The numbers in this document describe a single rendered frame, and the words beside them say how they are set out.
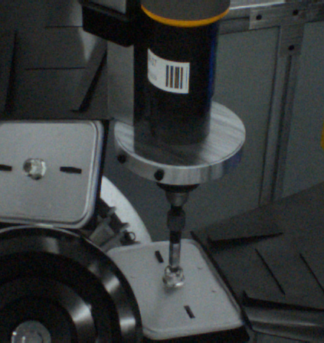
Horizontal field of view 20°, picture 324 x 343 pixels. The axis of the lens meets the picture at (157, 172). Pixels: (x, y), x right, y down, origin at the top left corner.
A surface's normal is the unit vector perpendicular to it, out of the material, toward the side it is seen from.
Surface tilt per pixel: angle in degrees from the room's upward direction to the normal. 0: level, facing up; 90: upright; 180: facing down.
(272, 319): 9
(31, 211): 53
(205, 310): 8
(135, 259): 8
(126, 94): 90
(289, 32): 90
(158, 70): 90
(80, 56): 49
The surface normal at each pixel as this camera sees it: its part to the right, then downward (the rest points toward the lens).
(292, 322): 0.18, -0.76
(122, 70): -0.60, 0.47
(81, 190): -0.58, -0.16
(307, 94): 0.31, 0.57
